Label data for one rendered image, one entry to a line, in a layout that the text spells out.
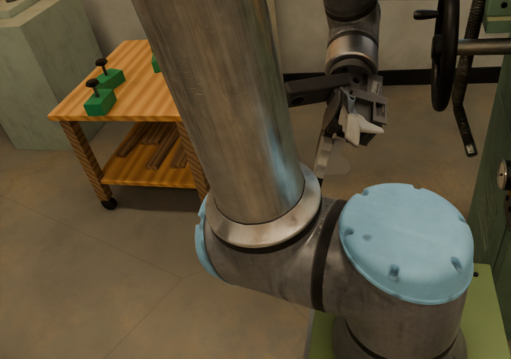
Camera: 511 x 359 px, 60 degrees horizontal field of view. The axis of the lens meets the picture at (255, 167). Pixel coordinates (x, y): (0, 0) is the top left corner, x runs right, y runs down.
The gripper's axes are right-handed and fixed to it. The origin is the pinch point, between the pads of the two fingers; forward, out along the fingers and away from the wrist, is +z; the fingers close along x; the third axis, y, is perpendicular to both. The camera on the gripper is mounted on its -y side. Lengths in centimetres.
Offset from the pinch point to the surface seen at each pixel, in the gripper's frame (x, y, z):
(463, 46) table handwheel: 7, 31, -45
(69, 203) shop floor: 151, -74, -40
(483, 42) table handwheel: 5, 34, -45
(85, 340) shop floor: 113, -42, 20
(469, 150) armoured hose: 25, 44, -32
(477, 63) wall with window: 92, 106, -142
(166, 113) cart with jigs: 75, -34, -52
